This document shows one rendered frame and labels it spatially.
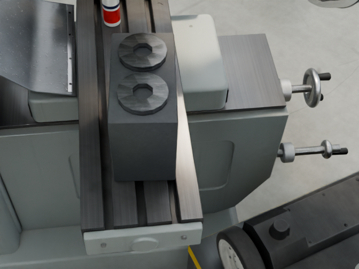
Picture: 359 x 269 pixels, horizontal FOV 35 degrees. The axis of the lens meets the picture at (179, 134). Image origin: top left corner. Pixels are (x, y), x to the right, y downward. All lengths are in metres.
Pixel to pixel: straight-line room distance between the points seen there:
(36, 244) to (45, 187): 0.27
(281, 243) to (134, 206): 0.48
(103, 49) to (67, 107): 0.18
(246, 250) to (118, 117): 0.59
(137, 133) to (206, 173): 0.76
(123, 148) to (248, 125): 0.59
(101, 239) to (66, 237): 0.83
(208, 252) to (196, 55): 0.55
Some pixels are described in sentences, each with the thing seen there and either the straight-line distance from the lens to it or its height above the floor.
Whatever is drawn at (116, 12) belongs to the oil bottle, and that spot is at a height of 0.98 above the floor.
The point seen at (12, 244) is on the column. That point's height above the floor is 0.24.
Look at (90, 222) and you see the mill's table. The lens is 1.08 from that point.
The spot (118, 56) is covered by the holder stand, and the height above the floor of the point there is 1.12.
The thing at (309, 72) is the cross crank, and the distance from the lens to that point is 1.70.
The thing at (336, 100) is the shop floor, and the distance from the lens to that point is 2.58.
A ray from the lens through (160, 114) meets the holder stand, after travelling 0.97.
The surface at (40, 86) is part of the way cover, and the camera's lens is 1.36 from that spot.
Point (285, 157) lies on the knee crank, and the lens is 1.68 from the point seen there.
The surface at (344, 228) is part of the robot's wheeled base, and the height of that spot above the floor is 0.59.
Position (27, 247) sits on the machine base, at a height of 0.20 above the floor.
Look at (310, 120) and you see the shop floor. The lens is 2.47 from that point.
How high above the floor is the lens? 1.88
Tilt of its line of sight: 54 degrees down
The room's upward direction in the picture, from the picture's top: 3 degrees clockwise
